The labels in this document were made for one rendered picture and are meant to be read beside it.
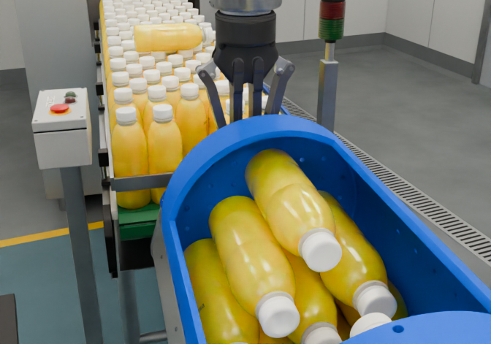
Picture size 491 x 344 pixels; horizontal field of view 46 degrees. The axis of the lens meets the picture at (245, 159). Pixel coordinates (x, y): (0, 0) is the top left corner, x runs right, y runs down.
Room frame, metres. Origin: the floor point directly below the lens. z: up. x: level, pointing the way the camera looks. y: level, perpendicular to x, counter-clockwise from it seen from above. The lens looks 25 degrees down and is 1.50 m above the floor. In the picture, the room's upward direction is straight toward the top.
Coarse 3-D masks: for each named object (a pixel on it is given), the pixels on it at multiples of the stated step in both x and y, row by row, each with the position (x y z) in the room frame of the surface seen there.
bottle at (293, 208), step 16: (256, 160) 0.67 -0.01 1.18; (272, 160) 0.66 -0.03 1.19; (288, 160) 0.66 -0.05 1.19; (256, 176) 0.64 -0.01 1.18; (272, 176) 0.62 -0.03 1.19; (288, 176) 0.61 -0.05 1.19; (304, 176) 0.62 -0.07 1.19; (256, 192) 0.62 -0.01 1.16; (272, 192) 0.59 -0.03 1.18; (288, 192) 0.57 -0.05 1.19; (304, 192) 0.57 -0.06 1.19; (272, 208) 0.57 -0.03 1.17; (288, 208) 0.55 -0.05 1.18; (304, 208) 0.54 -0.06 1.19; (320, 208) 0.54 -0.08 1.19; (272, 224) 0.55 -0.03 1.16; (288, 224) 0.53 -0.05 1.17; (304, 224) 0.52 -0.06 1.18; (320, 224) 0.53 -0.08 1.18; (288, 240) 0.52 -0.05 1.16; (304, 240) 0.51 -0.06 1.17
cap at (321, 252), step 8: (320, 232) 0.51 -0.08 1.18; (312, 240) 0.50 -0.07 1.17; (320, 240) 0.49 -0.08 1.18; (328, 240) 0.50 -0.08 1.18; (336, 240) 0.50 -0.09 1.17; (304, 248) 0.50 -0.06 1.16; (312, 248) 0.49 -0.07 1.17; (320, 248) 0.49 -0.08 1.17; (328, 248) 0.50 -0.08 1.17; (336, 248) 0.50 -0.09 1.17; (304, 256) 0.50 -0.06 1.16; (312, 256) 0.49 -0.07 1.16; (320, 256) 0.49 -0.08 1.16; (328, 256) 0.50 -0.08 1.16; (336, 256) 0.50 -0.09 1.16; (312, 264) 0.49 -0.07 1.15; (320, 264) 0.49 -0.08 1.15; (328, 264) 0.50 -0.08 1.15; (336, 264) 0.50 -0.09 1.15
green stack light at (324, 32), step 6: (324, 24) 1.43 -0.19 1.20; (330, 24) 1.42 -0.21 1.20; (336, 24) 1.42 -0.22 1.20; (342, 24) 1.43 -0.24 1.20; (318, 30) 1.45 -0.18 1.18; (324, 30) 1.43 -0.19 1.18; (330, 30) 1.42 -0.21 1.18; (336, 30) 1.42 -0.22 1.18; (342, 30) 1.43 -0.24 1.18; (318, 36) 1.45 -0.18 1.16; (324, 36) 1.43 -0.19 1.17; (330, 36) 1.42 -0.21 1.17; (336, 36) 1.42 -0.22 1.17; (342, 36) 1.43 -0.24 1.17
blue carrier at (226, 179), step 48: (240, 144) 0.63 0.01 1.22; (288, 144) 0.70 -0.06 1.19; (336, 144) 0.65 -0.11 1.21; (192, 192) 0.67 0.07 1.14; (240, 192) 0.69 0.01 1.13; (336, 192) 0.72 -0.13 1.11; (384, 192) 0.53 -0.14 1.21; (192, 240) 0.67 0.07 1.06; (384, 240) 0.64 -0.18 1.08; (432, 240) 0.44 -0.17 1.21; (432, 288) 0.53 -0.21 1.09; (480, 288) 0.37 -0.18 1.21; (192, 336) 0.42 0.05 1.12; (384, 336) 0.30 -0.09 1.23; (432, 336) 0.29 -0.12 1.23; (480, 336) 0.30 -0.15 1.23
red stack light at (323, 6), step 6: (324, 6) 1.43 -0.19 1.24; (330, 6) 1.42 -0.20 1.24; (336, 6) 1.42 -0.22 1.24; (342, 6) 1.43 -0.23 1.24; (324, 12) 1.43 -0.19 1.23; (330, 12) 1.42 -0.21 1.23; (336, 12) 1.42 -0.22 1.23; (342, 12) 1.43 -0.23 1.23; (324, 18) 1.43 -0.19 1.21; (330, 18) 1.42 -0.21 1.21; (336, 18) 1.42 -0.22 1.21; (342, 18) 1.43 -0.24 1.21
